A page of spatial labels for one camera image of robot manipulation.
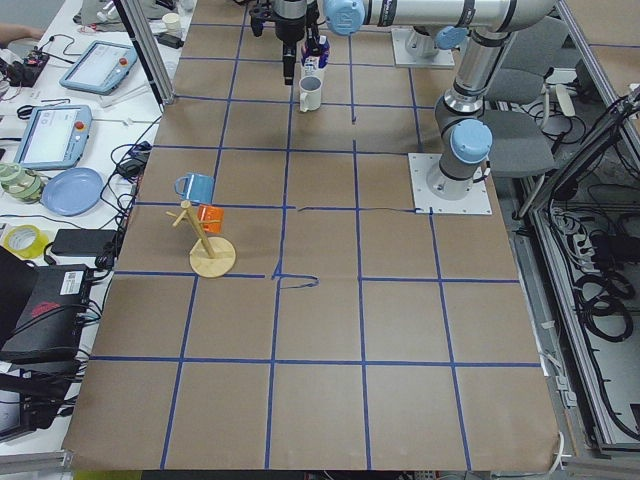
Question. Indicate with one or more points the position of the far blue teach pendant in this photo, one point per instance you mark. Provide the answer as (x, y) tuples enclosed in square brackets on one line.
[(101, 68)]

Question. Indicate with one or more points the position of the grey office chair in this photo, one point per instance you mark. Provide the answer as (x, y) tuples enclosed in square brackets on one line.
[(519, 148)]

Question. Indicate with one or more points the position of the grey white mug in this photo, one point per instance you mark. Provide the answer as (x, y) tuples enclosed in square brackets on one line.
[(310, 88)]

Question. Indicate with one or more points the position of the yellow tape roll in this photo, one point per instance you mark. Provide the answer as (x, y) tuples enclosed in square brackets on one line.
[(26, 241)]

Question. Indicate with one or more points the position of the blue mug on stand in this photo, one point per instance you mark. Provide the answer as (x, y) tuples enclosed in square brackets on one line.
[(195, 187)]

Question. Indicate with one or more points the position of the wooden mug tree stand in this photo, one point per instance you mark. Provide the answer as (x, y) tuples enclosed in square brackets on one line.
[(212, 256)]

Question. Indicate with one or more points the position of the black power adapter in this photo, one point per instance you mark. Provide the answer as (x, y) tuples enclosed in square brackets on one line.
[(82, 242)]

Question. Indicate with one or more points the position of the orange cup on stand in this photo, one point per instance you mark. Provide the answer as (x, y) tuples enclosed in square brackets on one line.
[(210, 218)]

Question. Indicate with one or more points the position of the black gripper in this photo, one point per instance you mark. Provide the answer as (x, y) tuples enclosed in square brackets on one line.
[(287, 31), (314, 45)]

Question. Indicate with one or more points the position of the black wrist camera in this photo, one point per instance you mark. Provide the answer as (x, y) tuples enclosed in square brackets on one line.
[(261, 14)]

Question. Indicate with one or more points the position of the blue white milk carton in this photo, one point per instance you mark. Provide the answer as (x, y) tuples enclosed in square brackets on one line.
[(315, 65)]

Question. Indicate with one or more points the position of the green bottle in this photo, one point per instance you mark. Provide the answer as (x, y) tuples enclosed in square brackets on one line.
[(21, 183)]

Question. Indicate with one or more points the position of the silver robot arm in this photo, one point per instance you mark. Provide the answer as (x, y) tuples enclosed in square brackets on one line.
[(445, 22), (482, 29)]

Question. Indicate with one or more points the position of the cream paper cup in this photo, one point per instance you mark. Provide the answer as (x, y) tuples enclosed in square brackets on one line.
[(172, 23)]

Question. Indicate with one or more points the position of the aluminium frame post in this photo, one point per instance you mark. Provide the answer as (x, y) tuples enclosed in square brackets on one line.
[(143, 40)]

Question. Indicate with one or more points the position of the black scissors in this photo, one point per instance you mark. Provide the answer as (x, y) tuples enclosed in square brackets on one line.
[(24, 112)]

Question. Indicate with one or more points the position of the near blue teach pendant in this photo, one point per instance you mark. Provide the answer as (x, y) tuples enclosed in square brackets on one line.
[(55, 137)]

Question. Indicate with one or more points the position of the blue plate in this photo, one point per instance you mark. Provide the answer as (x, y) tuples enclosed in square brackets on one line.
[(72, 192)]

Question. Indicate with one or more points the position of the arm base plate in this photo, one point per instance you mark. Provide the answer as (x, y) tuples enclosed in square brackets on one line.
[(415, 47), (434, 193)]

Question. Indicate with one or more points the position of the blue teach pendant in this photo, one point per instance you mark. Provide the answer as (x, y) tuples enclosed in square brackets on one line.
[(55, 137), (101, 68)]

